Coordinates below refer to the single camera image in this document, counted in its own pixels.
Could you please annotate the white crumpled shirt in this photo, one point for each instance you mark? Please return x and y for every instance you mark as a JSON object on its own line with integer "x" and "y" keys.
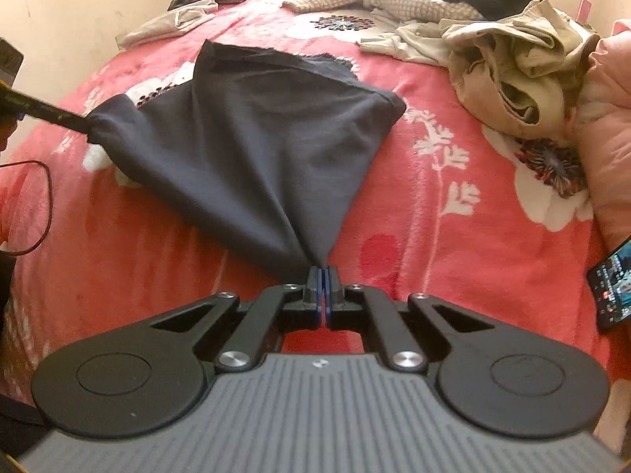
{"x": 409, "y": 42}

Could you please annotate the black smartphone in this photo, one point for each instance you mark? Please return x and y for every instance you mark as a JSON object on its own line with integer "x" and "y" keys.
{"x": 614, "y": 286}

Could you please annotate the beige checkered cloth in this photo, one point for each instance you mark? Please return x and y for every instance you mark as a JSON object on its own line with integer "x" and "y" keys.
{"x": 404, "y": 2}

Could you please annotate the pink garment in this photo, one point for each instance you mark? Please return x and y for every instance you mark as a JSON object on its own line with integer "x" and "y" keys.
{"x": 611, "y": 123}

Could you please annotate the white folded cloth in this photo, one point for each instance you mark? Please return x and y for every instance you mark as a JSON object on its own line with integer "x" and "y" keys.
{"x": 167, "y": 22}

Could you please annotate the small pink item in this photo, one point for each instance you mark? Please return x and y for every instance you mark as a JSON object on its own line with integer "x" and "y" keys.
{"x": 585, "y": 11}

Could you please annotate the dark grey garment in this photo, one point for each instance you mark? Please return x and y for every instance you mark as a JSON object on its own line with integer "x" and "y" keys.
{"x": 256, "y": 138}

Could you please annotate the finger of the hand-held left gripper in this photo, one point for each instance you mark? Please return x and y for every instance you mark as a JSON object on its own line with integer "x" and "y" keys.
{"x": 54, "y": 112}

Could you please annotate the beige crumpled garment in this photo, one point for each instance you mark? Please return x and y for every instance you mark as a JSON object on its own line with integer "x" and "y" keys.
{"x": 517, "y": 69}

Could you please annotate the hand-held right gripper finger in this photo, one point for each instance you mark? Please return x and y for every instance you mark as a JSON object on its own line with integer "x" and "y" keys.
{"x": 319, "y": 303}
{"x": 326, "y": 303}

